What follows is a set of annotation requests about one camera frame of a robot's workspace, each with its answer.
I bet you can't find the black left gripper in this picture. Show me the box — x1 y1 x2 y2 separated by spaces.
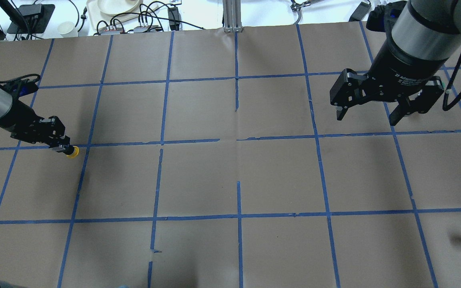
11 102 71 153

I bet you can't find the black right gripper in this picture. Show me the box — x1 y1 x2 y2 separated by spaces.
329 40 444 126

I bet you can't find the yellow push button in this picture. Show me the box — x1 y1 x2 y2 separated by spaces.
64 146 80 159

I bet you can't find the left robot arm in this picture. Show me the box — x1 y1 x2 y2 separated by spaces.
0 74 79 158

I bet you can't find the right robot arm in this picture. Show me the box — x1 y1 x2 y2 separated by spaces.
329 0 461 126

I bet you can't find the black power adapter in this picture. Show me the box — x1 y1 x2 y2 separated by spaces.
348 0 372 22

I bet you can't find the white paper cup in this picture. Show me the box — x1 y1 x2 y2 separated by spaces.
57 21 78 38

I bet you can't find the upper usb hub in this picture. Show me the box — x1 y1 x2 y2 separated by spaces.
99 26 123 35

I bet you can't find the usb hub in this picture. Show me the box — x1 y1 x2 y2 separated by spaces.
99 26 123 35
133 25 160 34

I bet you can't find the beige square tray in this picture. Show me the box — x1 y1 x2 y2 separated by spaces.
86 0 152 29

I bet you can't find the lower usb hub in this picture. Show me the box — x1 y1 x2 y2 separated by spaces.
133 25 160 34

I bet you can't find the beige round plate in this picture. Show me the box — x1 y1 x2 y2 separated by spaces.
96 0 141 15

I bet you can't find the black camera stand base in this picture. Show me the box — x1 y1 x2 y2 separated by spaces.
0 0 56 35

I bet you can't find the black cable bundle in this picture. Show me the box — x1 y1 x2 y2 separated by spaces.
94 2 205 34

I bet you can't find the aluminium frame post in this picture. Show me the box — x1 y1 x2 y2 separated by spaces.
222 0 243 33

